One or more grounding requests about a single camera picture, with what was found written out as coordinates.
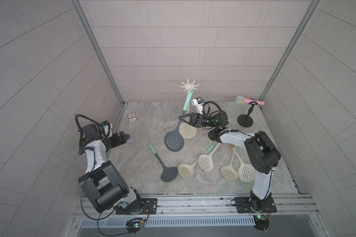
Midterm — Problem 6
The cream skimmer leftmost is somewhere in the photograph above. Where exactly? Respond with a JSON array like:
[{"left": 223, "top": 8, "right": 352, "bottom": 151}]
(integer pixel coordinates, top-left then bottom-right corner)
[{"left": 178, "top": 161, "right": 198, "bottom": 179}]

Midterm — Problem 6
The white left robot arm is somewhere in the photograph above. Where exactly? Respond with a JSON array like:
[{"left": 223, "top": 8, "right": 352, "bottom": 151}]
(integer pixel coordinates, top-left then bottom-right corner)
[{"left": 75, "top": 114, "right": 143, "bottom": 214}]

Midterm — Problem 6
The cream skimmer rightmost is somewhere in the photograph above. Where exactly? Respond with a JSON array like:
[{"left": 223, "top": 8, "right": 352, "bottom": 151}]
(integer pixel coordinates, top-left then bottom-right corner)
[{"left": 235, "top": 152, "right": 256, "bottom": 182}]

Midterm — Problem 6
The grey skimmer green handle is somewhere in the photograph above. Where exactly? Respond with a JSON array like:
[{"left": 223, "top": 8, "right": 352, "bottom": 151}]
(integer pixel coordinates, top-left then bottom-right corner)
[
  {"left": 147, "top": 143, "right": 178, "bottom": 182},
  {"left": 164, "top": 89, "right": 193, "bottom": 152}
]

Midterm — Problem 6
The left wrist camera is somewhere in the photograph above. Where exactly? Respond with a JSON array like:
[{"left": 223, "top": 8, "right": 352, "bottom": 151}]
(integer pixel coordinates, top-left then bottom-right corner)
[{"left": 100, "top": 120, "right": 112, "bottom": 137}]

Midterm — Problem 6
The aluminium mounting rail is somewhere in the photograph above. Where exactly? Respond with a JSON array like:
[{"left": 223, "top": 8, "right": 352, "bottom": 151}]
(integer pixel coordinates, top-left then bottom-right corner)
[{"left": 69, "top": 194, "right": 319, "bottom": 229}]

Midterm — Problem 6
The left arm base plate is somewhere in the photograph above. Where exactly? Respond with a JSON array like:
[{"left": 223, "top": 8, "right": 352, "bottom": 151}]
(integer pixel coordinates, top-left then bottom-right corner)
[{"left": 115, "top": 198, "right": 158, "bottom": 215}]

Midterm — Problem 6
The small red white card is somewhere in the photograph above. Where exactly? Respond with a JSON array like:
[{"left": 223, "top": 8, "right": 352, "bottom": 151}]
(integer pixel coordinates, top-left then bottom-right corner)
[{"left": 128, "top": 113, "right": 137, "bottom": 124}]

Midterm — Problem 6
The pink toy microphone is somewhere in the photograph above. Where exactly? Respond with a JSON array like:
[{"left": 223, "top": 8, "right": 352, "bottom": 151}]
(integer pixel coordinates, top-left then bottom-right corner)
[{"left": 235, "top": 96, "right": 265, "bottom": 105}]

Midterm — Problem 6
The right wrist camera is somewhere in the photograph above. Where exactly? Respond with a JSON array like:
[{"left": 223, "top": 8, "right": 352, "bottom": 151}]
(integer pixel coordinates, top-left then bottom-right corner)
[{"left": 191, "top": 97, "right": 205, "bottom": 115}]

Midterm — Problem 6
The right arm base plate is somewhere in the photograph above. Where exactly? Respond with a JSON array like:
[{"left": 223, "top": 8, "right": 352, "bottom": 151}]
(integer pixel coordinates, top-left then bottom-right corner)
[{"left": 230, "top": 196, "right": 277, "bottom": 214}]

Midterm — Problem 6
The green circuit board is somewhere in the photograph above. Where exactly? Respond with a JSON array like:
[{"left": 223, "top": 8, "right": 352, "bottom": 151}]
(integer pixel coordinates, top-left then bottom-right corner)
[
  {"left": 125, "top": 218, "right": 145, "bottom": 233},
  {"left": 253, "top": 215, "right": 270, "bottom": 232}
]

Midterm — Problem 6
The right green circuit board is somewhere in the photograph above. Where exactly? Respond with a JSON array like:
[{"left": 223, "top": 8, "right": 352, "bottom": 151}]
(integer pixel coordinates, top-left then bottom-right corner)
[{"left": 253, "top": 215, "right": 270, "bottom": 232}]

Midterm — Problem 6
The cream skimmer green handle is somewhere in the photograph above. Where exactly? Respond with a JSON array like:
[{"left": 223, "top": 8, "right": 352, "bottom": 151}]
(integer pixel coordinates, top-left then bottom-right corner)
[{"left": 198, "top": 143, "right": 221, "bottom": 172}]

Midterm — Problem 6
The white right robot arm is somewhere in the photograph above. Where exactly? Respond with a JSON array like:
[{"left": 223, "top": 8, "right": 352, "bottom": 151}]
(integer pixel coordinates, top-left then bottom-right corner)
[{"left": 179, "top": 110, "right": 281, "bottom": 212}]

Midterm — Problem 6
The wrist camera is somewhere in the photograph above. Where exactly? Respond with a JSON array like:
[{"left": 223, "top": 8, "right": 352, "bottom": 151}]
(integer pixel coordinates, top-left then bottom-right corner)
[
  {"left": 100, "top": 120, "right": 112, "bottom": 137},
  {"left": 191, "top": 97, "right": 205, "bottom": 115}
]

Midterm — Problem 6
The cream utensil rack stand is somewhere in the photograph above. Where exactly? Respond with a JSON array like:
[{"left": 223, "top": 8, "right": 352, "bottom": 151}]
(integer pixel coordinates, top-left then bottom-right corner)
[{"left": 177, "top": 79, "right": 200, "bottom": 140}]

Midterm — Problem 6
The left green circuit board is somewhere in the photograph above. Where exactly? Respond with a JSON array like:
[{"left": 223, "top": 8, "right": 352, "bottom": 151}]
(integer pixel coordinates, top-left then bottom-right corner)
[{"left": 125, "top": 218, "right": 145, "bottom": 233}]

